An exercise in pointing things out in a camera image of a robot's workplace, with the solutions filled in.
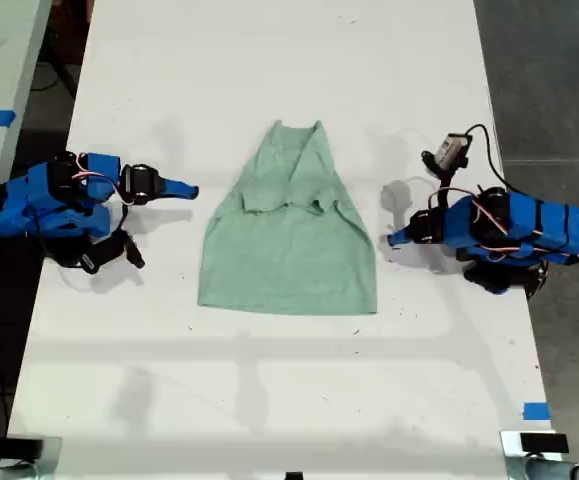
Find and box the pale green T-shirt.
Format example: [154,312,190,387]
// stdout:
[197,118,379,317]

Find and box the square blue tape piece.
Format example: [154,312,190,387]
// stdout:
[522,401,552,422]

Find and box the small black box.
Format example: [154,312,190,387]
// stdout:
[0,437,46,459]
[519,432,570,454]

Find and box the red white arm wire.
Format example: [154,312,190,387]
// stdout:
[71,152,134,206]
[470,197,545,261]

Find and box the black camera stalk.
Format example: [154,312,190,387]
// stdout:
[437,168,459,200]
[102,229,131,257]

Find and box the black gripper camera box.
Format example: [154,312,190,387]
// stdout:
[79,232,147,276]
[420,132,472,177]

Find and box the black camera cable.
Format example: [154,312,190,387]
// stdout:
[465,123,514,194]

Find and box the metal table clamp bracket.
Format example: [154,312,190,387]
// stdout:
[0,435,64,480]
[499,429,579,480]

